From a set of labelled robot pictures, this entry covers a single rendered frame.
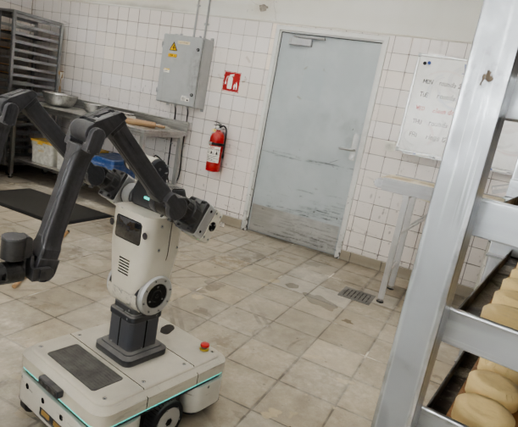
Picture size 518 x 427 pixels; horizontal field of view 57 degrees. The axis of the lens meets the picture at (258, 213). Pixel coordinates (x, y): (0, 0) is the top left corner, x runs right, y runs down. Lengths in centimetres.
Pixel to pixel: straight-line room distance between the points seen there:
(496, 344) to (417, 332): 6
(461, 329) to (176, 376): 160
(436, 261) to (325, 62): 446
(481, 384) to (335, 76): 433
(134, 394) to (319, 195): 333
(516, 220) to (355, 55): 437
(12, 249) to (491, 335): 112
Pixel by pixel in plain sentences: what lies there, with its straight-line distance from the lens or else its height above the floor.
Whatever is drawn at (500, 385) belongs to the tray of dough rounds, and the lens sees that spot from 56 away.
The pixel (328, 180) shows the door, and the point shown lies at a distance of 472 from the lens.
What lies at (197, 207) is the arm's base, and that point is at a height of 92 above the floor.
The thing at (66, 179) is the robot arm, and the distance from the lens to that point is 133.
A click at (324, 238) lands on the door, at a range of 480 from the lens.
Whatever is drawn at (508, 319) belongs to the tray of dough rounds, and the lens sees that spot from 45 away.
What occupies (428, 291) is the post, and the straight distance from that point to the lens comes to 39.
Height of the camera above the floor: 128
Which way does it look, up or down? 12 degrees down
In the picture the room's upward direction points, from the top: 11 degrees clockwise
